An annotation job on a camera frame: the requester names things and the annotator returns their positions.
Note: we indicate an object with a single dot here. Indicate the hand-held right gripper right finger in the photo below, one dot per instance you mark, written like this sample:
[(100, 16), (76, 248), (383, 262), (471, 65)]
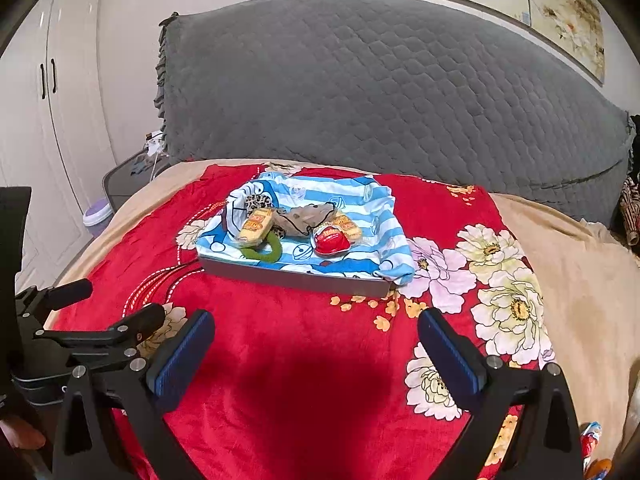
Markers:
[(450, 350)]

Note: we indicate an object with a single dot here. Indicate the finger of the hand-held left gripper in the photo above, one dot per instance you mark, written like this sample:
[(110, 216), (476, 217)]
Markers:
[(135, 325), (65, 291)]

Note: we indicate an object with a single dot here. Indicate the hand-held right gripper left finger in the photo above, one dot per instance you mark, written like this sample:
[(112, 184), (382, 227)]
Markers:
[(185, 350)]

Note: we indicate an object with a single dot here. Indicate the green fuzzy scrunchie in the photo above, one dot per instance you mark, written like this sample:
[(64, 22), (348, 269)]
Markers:
[(270, 252)]

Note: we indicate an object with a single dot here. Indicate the grey shallow box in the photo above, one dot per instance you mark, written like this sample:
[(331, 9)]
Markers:
[(300, 280)]

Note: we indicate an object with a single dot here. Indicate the yellow snack packet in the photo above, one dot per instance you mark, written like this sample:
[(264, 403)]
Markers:
[(255, 227), (349, 225)]

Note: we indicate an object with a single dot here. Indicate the red egg-shaped toy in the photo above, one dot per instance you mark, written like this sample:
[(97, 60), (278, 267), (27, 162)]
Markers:
[(330, 241)]

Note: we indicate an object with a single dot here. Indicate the leopard print scrunchie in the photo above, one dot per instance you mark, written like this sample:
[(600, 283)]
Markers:
[(257, 201)]

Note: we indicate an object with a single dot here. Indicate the person's left hand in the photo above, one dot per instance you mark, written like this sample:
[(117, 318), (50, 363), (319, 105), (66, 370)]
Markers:
[(20, 434)]

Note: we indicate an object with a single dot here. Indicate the purple trash bin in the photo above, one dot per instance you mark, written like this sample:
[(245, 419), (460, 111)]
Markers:
[(97, 217)]

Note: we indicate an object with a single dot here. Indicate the red floral blanket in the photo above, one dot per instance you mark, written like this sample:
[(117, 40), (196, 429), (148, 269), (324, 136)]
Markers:
[(300, 360)]

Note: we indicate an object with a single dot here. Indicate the grey bedside table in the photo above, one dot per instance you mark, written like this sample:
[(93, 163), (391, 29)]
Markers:
[(130, 180)]

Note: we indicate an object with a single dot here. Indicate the white wardrobe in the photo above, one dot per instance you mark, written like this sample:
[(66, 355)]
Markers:
[(40, 160)]

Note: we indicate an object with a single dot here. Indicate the blue striped cartoon cloth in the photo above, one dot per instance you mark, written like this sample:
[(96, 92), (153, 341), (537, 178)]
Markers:
[(370, 230)]

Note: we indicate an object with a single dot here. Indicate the colourful snack packet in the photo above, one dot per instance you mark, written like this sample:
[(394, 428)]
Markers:
[(595, 445)]

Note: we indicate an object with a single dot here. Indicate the pile of clothes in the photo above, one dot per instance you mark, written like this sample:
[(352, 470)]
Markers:
[(631, 210)]

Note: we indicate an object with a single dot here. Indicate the grey quilted headboard cover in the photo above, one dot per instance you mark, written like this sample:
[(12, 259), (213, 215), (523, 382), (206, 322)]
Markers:
[(400, 95)]

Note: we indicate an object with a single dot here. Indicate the floral wall painting panel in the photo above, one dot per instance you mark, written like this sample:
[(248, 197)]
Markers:
[(570, 15)]

